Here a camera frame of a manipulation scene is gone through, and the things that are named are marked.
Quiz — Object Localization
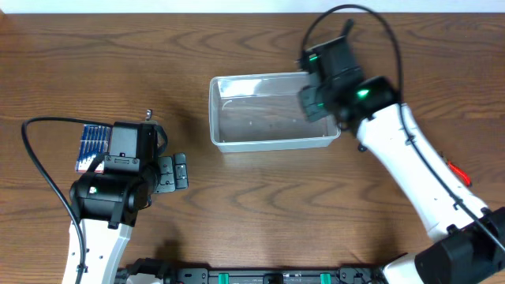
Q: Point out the chrome offset wrench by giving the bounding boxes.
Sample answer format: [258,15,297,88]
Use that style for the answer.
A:
[145,109,152,121]

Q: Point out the black cable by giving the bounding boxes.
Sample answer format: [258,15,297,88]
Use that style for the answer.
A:
[300,3,505,253]
[20,116,115,284]

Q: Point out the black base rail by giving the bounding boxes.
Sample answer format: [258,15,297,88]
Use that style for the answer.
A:
[114,258,387,284]

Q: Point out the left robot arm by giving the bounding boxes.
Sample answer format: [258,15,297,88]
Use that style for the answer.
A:
[63,121,189,283]

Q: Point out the blue precision screwdriver set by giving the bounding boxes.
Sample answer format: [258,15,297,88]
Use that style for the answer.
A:
[75,125,111,174]

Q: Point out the left black cable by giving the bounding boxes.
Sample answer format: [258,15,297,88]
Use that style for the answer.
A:
[20,116,115,284]

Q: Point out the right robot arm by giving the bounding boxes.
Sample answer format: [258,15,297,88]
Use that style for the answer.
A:
[299,35,504,283]

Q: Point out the black yellow screwdriver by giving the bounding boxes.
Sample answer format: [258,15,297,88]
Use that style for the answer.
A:
[357,144,368,152]

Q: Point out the red-handled pliers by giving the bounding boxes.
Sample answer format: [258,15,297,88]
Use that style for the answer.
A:
[443,157,473,187]

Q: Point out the right black cable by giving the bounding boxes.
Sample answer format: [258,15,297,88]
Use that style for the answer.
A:
[300,3,505,253]

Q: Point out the clear plastic container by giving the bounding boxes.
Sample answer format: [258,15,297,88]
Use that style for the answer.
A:
[208,72,341,153]

